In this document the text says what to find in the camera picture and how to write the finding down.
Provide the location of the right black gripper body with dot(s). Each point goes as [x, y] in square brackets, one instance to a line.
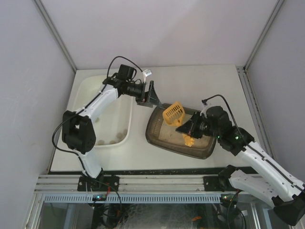
[193, 125]

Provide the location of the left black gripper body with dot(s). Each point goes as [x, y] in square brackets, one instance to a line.
[145, 93]

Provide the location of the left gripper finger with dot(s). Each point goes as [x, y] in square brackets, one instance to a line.
[151, 96]
[145, 104]

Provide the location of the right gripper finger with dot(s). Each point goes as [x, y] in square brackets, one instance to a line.
[192, 121]
[186, 129]

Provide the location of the yellow litter scoop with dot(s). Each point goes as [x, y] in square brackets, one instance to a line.
[173, 116]

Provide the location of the dark brown litter box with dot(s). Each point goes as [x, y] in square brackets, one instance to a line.
[161, 135]

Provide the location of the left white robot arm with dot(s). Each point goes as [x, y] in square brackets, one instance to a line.
[77, 126]

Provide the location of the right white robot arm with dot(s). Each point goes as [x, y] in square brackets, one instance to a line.
[277, 188]

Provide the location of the white plastic tray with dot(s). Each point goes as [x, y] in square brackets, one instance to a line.
[114, 119]

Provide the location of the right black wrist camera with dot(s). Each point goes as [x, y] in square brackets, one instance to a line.
[218, 120]

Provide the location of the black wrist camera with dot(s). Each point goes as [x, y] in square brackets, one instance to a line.
[218, 120]
[126, 73]

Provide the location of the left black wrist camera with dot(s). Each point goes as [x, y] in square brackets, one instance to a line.
[126, 73]

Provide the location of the right aluminium side rail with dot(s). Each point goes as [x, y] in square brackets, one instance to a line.
[255, 111]

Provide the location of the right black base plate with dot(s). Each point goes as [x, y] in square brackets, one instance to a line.
[215, 183]

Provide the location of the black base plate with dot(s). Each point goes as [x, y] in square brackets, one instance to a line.
[215, 183]
[104, 183]

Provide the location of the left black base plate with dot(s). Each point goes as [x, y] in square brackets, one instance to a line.
[104, 183]

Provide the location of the left aluminium frame post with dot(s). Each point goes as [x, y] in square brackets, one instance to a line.
[54, 32]

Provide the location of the aluminium frame post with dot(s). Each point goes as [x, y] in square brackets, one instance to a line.
[54, 32]
[267, 27]

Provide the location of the grey slotted cable duct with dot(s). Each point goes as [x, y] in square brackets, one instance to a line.
[136, 198]

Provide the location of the aluminium front rail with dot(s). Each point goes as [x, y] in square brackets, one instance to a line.
[128, 184]

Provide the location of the right aluminium frame post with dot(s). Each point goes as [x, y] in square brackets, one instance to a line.
[267, 27]

